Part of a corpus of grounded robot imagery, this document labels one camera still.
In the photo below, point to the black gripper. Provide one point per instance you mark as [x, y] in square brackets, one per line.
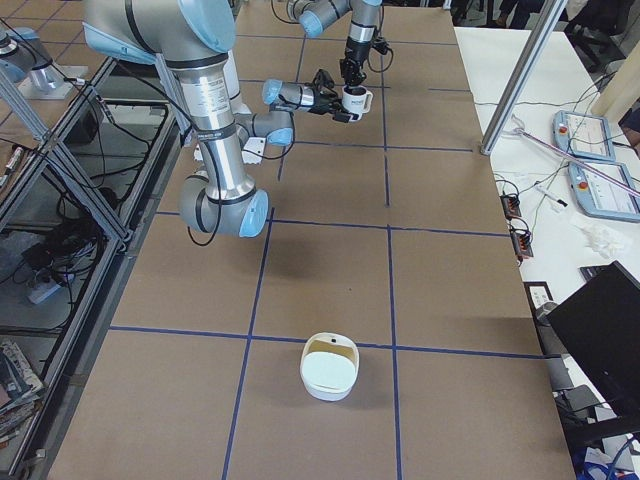
[355, 57]
[320, 103]

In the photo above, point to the white mug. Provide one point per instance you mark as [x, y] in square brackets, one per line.
[356, 100]

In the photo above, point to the far teach pendant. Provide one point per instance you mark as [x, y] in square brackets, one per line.
[583, 136]

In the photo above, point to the teach pendant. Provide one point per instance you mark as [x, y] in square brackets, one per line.
[583, 136]
[594, 184]

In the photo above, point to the white bowl container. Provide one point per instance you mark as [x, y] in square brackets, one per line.
[329, 366]

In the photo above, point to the near teach pendant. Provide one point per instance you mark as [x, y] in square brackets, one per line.
[594, 184]

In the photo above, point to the crumpled white tissue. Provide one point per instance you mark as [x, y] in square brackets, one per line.
[605, 241]

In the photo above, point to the black monitor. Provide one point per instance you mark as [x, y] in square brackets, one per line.
[599, 327]

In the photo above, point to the stack of books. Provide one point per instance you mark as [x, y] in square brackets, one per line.
[21, 390]

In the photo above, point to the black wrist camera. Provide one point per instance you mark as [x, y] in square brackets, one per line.
[323, 82]

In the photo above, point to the aluminium frame post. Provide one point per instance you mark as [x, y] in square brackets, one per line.
[531, 52]

